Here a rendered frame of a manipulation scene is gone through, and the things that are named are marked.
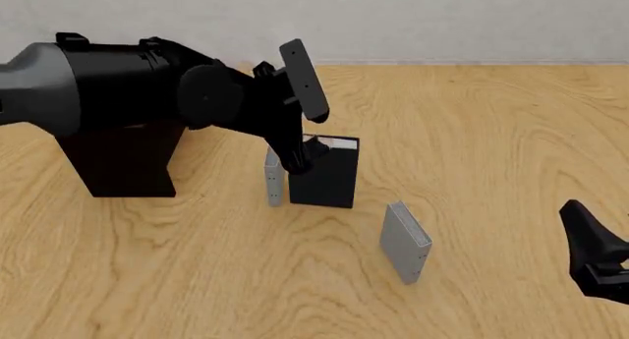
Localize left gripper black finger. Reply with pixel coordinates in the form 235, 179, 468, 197
267, 132, 316, 176
302, 137, 331, 160

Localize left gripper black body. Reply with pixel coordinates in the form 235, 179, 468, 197
244, 60, 306, 148

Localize thick grey book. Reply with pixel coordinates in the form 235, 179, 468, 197
378, 200, 434, 286

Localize thin grey book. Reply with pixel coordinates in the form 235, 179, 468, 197
264, 145, 287, 208

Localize grey plate on black stalk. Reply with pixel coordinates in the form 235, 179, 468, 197
271, 38, 331, 125

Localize black book with white pages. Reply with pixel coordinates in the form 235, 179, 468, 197
288, 133, 361, 209

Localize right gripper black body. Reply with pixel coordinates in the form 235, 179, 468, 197
569, 257, 629, 306

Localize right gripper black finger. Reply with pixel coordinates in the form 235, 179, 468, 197
558, 198, 629, 278

